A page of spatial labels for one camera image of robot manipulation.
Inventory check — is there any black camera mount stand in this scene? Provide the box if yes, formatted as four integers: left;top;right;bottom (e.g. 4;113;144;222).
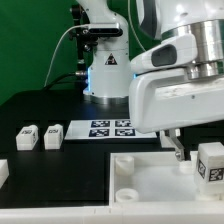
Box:
69;4;98;92

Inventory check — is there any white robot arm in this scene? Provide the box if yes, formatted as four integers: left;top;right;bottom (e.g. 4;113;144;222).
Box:
77;0;224;161

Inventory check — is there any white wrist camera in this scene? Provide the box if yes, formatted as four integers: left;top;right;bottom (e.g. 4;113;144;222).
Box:
131;34;198;74

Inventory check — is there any white square tabletop part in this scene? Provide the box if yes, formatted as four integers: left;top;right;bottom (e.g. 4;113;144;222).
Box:
109;152;221;205

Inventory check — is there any white sheet with markers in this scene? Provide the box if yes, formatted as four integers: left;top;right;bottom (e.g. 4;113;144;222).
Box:
65;119;156;140

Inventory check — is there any black cable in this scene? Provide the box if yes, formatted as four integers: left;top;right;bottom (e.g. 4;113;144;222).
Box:
42;70;90;92

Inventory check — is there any white block left edge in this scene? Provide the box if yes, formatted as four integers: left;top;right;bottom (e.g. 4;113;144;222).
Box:
0;160;9;188

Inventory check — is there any white cable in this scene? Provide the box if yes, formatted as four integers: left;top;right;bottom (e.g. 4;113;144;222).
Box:
43;23;88;88

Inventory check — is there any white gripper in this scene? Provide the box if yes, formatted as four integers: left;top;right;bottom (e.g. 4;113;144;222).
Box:
129;69;224;162

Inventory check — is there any white front rail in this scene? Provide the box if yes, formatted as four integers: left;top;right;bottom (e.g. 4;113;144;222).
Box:
0;201;224;224

